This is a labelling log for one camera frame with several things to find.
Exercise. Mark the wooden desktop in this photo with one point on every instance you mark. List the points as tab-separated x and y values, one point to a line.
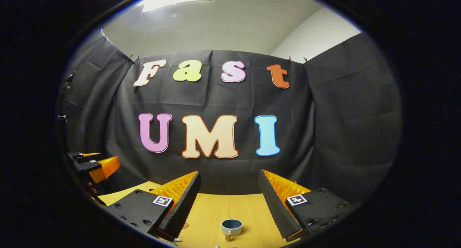
216	212

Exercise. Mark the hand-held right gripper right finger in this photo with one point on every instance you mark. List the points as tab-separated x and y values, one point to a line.
275	208

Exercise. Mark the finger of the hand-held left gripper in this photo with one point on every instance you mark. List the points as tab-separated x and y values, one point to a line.
84	155
104	167

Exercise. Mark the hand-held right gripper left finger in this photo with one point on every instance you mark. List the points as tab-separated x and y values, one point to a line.
185	204

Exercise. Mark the black backdrop cloth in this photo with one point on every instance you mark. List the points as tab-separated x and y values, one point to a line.
216	97

